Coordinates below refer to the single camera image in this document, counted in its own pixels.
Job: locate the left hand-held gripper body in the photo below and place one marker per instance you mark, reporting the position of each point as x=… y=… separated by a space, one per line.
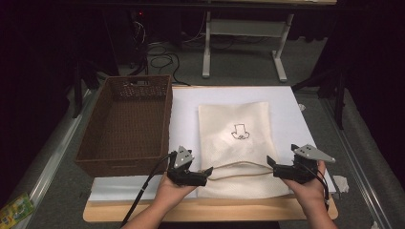
x=183 y=173

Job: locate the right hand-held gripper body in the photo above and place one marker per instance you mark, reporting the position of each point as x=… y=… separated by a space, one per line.
x=301 y=168

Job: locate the brown woven basket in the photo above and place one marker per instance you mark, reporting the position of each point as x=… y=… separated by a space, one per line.
x=127 y=127

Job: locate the person's left hand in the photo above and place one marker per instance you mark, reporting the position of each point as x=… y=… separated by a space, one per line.
x=173 y=195

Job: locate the person's right hand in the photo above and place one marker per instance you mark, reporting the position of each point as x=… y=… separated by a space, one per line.
x=307 y=192

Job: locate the small crumpled white tape piece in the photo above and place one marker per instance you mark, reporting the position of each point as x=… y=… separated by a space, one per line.
x=302 y=107

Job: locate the large crumpled white tape piece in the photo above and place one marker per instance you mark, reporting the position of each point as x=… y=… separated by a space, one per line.
x=341 y=183

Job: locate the white foam board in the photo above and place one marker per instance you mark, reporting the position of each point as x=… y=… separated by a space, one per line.
x=191 y=95

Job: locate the black metal stand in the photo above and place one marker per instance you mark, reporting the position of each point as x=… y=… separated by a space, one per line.
x=77 y=89
x=339 y=95

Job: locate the green printed packet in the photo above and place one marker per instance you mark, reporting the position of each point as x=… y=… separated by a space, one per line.
x=16 y=211

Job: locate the metal floor rail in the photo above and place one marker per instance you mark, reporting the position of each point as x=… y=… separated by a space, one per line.
x=54 y=159
x=356 y=165

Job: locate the white metal table frame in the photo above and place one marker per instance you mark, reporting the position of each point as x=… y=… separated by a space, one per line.
x=245 y=27

